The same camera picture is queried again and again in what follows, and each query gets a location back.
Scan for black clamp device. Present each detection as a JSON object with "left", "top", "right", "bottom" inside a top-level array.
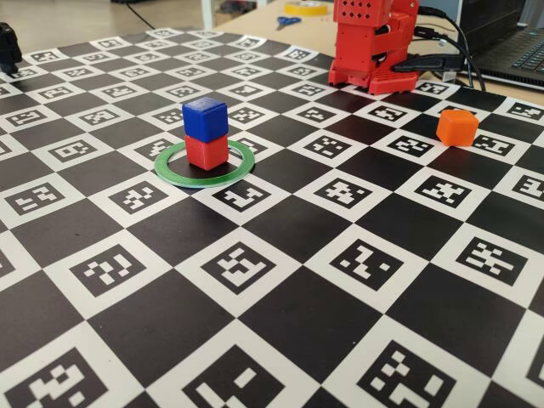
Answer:
[{"left": 0, "top": 21, "right": 24, "bottom": 81}]

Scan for green flat ring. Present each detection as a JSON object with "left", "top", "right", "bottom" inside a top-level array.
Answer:
[{"left": 153, "top": 139, "right": 257, "bottom": 190}]

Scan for yellow tape roll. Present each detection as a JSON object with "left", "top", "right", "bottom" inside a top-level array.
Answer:
[{"left": 283, "top": 0, "right": 330, "bottom": 18}]

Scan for blue scissors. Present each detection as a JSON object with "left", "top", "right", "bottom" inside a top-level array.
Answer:
[{"left": 274, "top": 14, "right": 303, "bottom": 32}]

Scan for black cable with plug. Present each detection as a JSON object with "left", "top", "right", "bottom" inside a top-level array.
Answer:
[
  {"left": 414, "top": 25, "right": 477, "bottom": 88},
  {"left": 418, "top": 6, "right": 488, "bottom": 91}
]

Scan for orange cube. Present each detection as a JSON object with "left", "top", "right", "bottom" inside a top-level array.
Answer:
[{"left": 435, "top": 108, "right": 480, "bottom": 148}]

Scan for red cube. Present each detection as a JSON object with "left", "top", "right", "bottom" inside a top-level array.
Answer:
[{"left": 184, "top": 134, "right": 230, "bottom": 171}]

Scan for black white marker mat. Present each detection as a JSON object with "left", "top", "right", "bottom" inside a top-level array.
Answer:
[{"left": 0, "top": 27, "right": 544, "bottom": 408}]

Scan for black laptop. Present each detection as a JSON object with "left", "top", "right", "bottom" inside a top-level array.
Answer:
[{"left": 461, "top": 0, "right": 544, "bottom": 89}]

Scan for thick black power plug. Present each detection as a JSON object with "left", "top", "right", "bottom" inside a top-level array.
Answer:
[{"left": 391, "top": 54, "right": 463, "bottom": 74}]

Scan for blue cube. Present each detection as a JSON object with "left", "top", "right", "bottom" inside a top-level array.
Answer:
[{"left": 181, "top": 96, "right": 230, "bottom": 144}]

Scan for black floor cable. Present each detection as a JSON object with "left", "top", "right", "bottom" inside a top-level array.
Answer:
[{"left": 110, "top": 0, "right": 157, "bottom": 31}]

